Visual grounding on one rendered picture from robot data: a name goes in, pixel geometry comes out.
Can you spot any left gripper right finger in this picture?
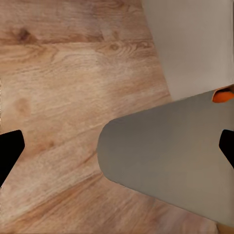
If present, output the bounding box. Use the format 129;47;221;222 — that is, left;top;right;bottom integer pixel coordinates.
219;129;234;167

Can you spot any can of soda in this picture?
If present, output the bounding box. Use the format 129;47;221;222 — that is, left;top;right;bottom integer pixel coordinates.
213;90;234;103

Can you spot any trash can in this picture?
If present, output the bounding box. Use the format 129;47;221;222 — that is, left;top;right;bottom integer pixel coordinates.
97;85;234;229

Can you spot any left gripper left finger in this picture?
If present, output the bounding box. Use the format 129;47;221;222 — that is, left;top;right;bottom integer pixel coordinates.
0;130;25;187

